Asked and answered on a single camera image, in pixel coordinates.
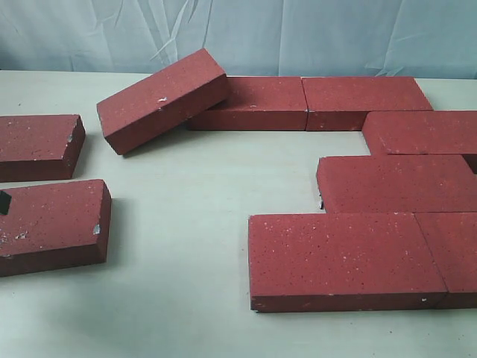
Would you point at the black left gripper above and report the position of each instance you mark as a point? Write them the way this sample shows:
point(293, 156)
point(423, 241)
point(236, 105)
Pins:
point(5, 200)

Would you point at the red brick with chipped corner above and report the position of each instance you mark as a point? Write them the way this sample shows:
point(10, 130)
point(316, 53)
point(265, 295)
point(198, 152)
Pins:
point(55, 226)

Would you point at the tilted red brick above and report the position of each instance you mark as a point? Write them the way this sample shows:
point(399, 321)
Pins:
point(162, 101)

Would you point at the red brick back row left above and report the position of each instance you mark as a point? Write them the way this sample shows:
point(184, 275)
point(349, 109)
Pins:
point(257, 104)

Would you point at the red brick back row right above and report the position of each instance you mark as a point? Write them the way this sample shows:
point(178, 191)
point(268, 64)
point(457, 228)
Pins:
point(342, 103)

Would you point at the red brick third row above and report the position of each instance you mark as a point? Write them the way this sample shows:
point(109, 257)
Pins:
point(393, 184)

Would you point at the red brick second row right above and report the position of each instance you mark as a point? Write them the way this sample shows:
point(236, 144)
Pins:
point(422, 132)

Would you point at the white backdrop curtain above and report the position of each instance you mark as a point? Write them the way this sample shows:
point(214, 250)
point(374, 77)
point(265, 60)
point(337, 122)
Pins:
point(424, 39)

